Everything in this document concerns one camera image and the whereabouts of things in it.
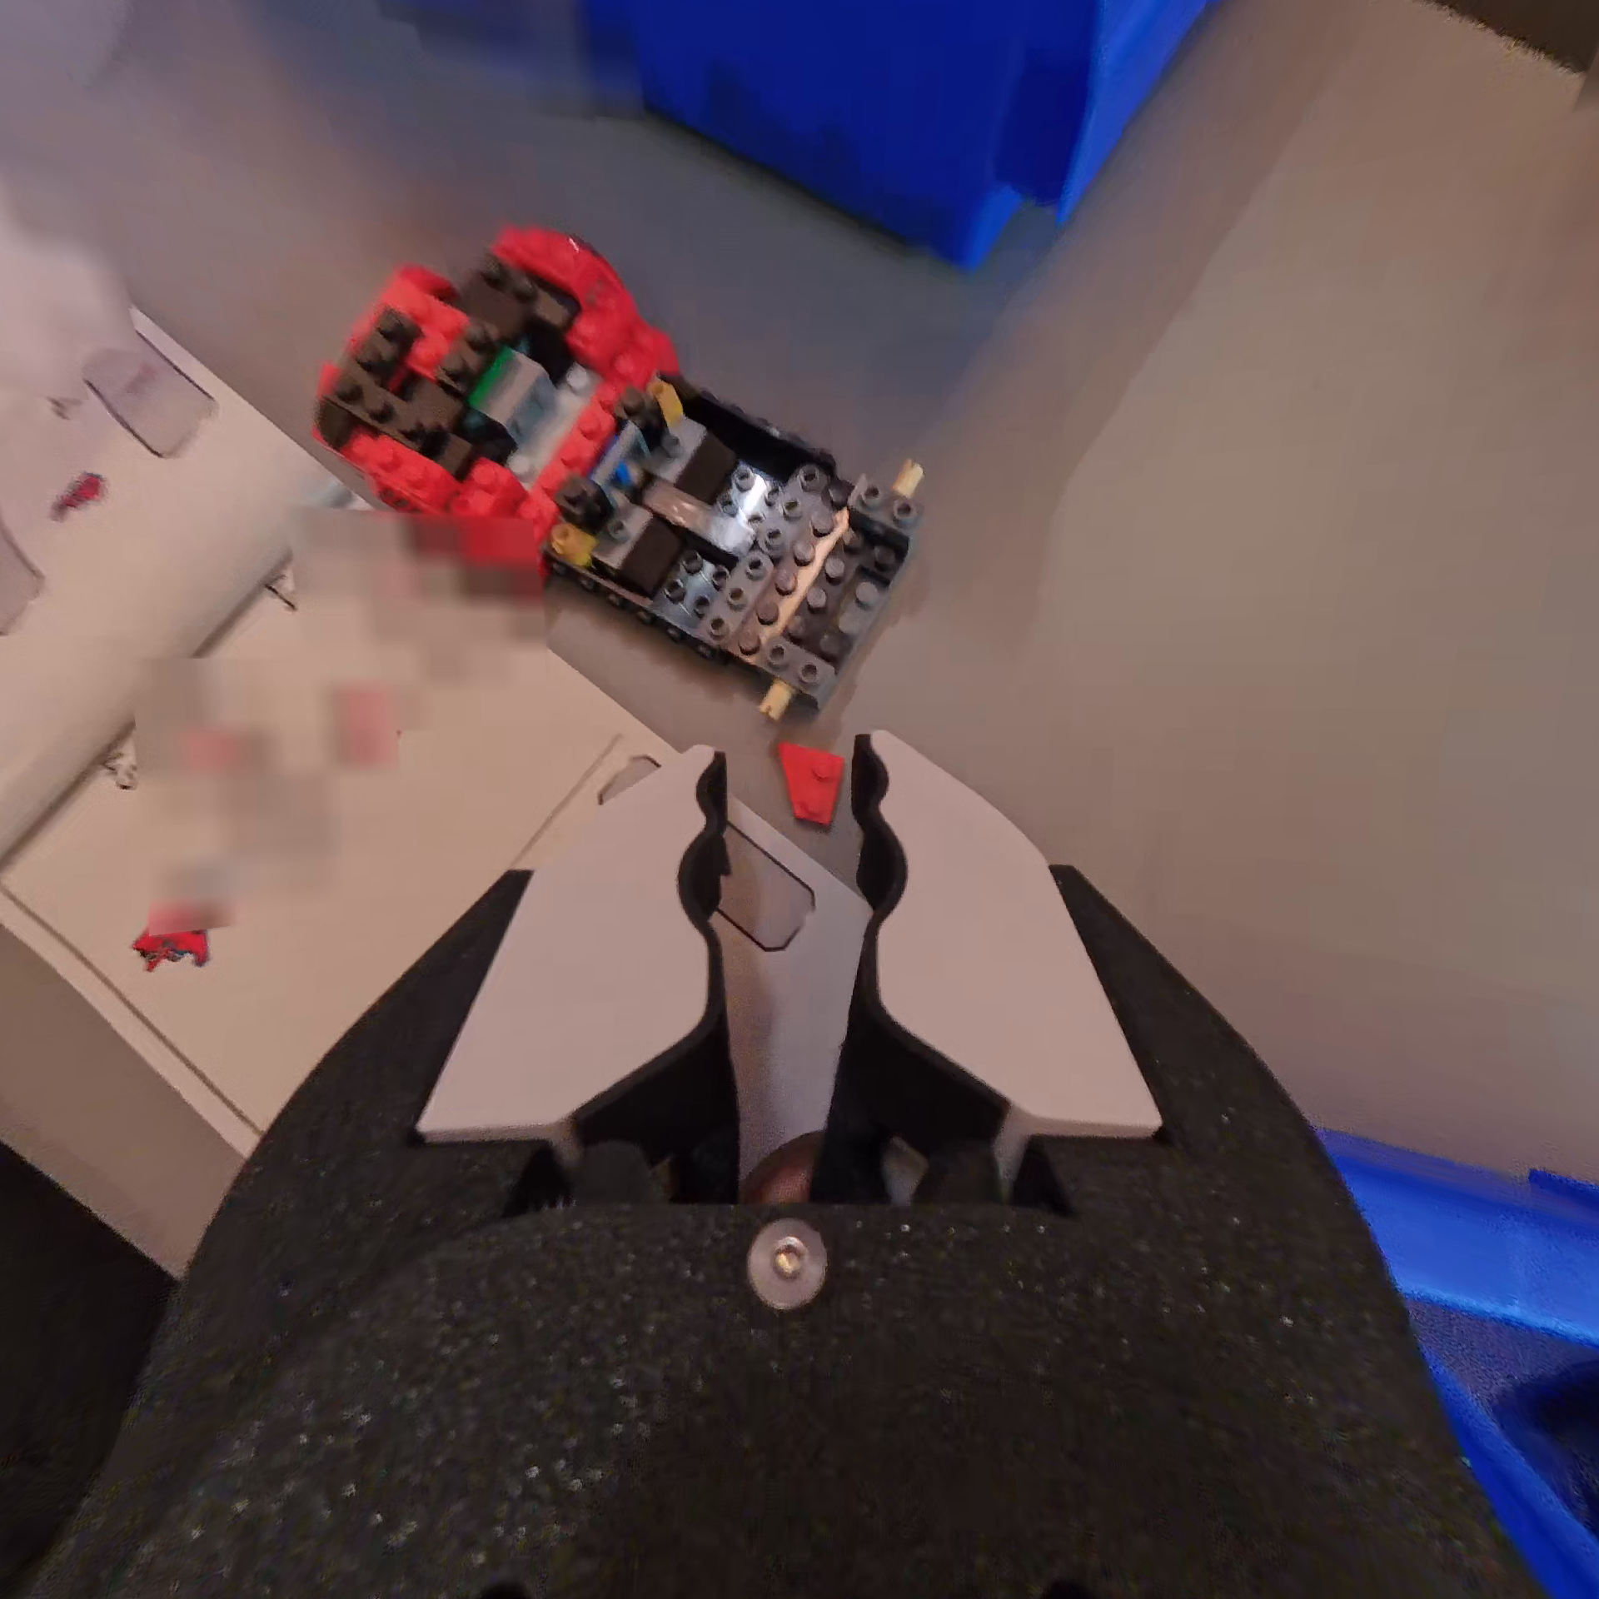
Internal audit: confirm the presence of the instruction booklet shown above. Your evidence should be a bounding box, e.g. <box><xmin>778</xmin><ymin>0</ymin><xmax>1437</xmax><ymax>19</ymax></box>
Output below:
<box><xmin>0</xmin><ymin>236</ymin><xmax>869</xmax><ymax>1156</ymax></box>

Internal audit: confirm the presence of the partly built lego car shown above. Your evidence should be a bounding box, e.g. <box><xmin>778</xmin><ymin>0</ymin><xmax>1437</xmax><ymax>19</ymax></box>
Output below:
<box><xmin>312</xmin><ymin>225</ymin><xmax>925</xmax><ymax>724</ymax></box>

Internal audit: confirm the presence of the red wedge lego plate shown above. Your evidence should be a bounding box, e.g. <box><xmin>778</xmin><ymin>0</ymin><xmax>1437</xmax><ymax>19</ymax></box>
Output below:
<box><xmin>776</xmin><ymin>743</ymin><xmax>846</xmax><ymax>830</ymax></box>

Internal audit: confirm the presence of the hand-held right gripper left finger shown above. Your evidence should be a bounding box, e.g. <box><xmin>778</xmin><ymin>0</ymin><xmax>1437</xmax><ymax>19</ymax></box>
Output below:
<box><xmin>417</xmin><ymin>748</ymin><xmax>730</xmax><ymax>1145</ymax></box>

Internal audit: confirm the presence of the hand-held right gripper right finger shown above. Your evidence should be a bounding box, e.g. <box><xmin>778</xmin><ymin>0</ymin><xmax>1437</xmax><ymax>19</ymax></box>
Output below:
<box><xmin>846</xmin><ymin>730</ymin><xmax>1161</xmax><ymax>1145</ymax></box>

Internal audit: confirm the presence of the blue plastic bin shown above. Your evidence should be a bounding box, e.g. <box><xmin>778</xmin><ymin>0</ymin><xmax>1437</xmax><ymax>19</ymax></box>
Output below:
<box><xmin>1317</xmin><ymin>1125</ymin><xmax>1599</xmax><ymax>1599</ymax></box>

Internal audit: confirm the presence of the large blue divided bin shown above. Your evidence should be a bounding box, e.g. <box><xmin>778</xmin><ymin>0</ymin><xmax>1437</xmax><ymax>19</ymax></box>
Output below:
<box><xmin>582</xmin><ymin>0</ymin><xmax>1230</xmax><ymax>270</ymax></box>

